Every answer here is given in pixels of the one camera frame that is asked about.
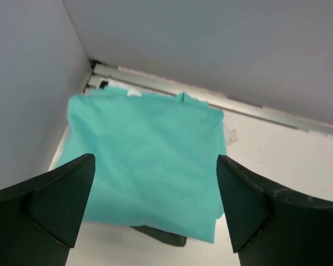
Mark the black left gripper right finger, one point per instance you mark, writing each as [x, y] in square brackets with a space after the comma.
[270, 224]

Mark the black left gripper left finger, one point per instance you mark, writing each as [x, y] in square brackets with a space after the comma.
[40, 218]

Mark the teal t shirt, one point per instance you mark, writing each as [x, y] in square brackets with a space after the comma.
[155, 159]

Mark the folded dark green t shirt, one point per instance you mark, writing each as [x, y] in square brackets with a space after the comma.
[162, 236]

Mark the folded white t shirt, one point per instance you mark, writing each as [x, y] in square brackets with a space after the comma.
[134, 90]

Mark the aluminium table edge rail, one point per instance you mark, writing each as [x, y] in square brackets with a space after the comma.
[101, 73]

